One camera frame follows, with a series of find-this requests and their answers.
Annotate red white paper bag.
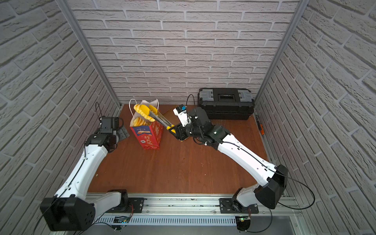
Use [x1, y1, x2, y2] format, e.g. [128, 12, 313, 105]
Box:
[129, 99, 164, 150]

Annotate striped yellow bread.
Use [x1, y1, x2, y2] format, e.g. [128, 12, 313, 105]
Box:
[134, 104, 158, 122]

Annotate yellow metal tongs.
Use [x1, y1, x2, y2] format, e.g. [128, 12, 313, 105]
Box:
[134, 104, 176, 136]

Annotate orange black utility knife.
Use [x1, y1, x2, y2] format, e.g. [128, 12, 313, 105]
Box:
[255, 115, 264, 135]

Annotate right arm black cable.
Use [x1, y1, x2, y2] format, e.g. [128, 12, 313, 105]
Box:
[223, 140, 316, 211]

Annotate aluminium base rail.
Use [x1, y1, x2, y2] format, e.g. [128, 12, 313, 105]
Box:
[99, 193, 303, 227]

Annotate black plastic toolbox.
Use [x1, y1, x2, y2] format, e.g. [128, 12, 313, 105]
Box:
[198, 88, 255, 120]

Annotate brown wooden tray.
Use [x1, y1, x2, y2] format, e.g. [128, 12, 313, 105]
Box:
[162, 104, 188, 119]

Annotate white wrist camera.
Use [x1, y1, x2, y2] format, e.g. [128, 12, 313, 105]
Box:
[173, 104, 191, 127]

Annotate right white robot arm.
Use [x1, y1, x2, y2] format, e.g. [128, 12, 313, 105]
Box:
[169, 105, 288, 212]

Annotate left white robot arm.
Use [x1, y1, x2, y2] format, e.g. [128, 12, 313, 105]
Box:
[40, 116, 131, 232]

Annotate braided yellow bread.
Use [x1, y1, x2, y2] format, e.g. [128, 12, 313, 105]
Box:
[132, 117, 149, 127]

